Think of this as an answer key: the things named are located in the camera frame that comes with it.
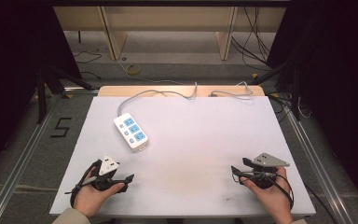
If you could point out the person's right hand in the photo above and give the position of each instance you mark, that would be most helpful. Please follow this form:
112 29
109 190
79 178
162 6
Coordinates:
273 199

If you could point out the person's left hand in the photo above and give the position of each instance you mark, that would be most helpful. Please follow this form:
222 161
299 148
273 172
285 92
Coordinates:
90 199

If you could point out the white power strip blue sockets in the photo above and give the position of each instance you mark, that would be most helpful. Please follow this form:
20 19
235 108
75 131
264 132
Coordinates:
130 132

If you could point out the aluminium floor rail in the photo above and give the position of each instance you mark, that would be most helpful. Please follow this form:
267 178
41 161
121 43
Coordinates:
18 161
317 161

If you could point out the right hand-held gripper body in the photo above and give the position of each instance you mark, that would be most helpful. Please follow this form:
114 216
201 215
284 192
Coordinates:
268 161

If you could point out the beige wooden table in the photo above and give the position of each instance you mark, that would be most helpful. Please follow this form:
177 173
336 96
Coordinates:
167 18

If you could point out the black metal stand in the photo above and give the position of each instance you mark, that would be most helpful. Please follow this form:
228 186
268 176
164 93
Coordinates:
48 84
295 87

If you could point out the black curtain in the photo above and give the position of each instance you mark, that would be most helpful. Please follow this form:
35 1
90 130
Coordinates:
335 77
15 62

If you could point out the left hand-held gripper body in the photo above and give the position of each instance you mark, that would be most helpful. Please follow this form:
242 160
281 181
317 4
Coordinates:
108 165

